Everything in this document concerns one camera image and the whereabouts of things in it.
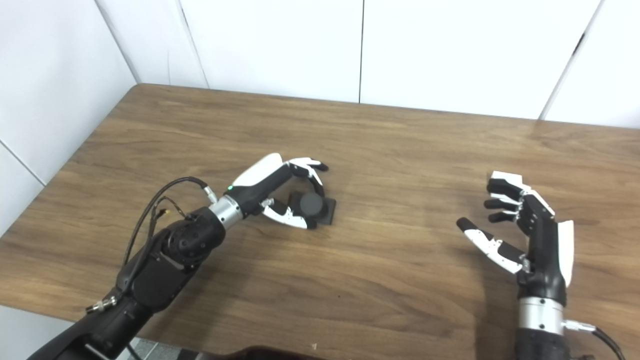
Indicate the white and black right hand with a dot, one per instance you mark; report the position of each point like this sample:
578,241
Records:
545,255

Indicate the white and black left hand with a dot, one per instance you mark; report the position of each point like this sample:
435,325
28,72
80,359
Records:
260,175

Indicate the black peg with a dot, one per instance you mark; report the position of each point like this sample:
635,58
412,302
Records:
312,205

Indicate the dark robot torso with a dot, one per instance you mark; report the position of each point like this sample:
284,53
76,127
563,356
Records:
260,354

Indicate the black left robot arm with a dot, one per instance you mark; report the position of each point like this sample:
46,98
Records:
160,270

